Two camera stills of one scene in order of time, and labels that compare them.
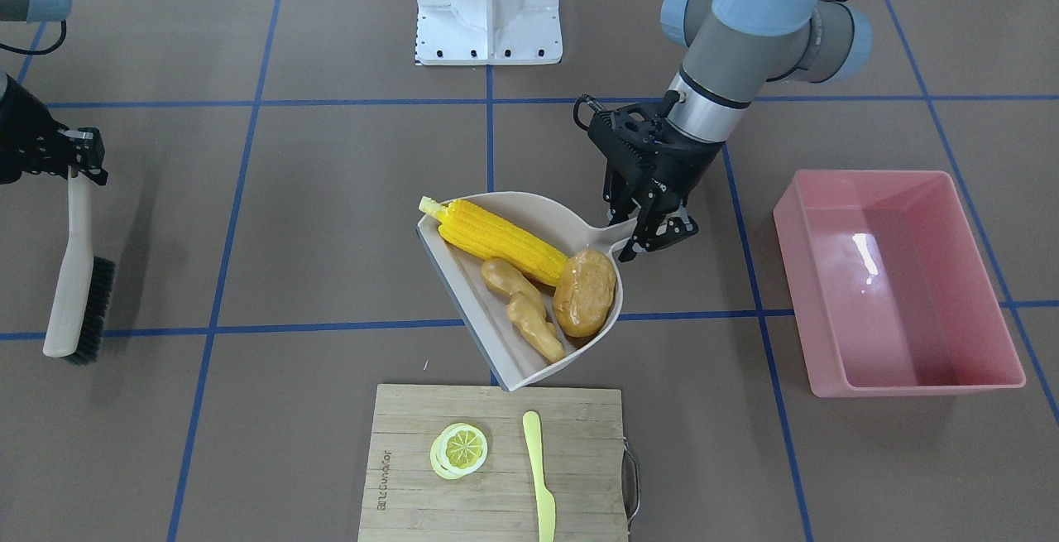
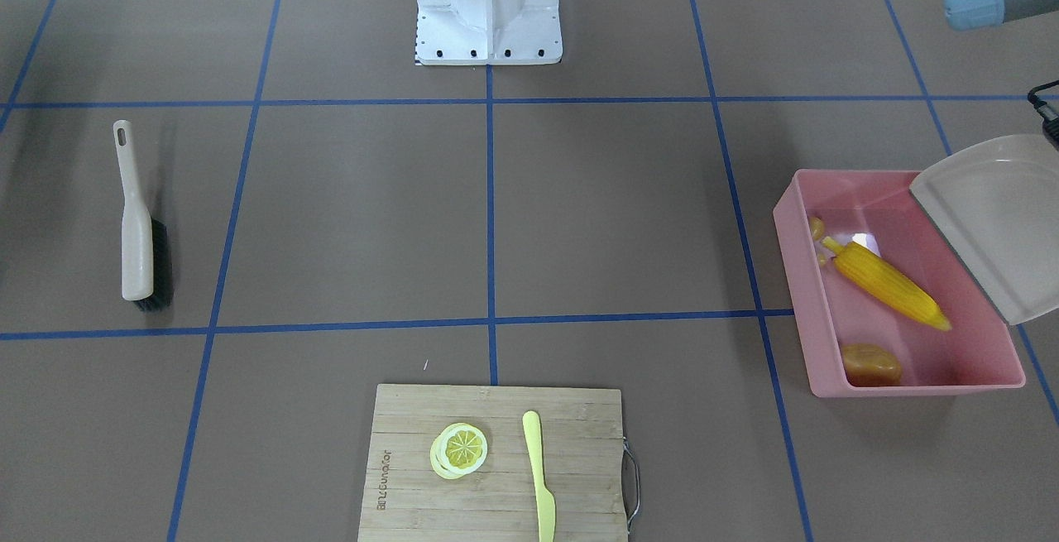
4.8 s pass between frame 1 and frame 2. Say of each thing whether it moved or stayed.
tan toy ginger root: moved
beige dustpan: moved
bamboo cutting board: stayed
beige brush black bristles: moved
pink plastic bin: stayed
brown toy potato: moved
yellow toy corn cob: moved
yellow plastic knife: stayed
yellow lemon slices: stayed
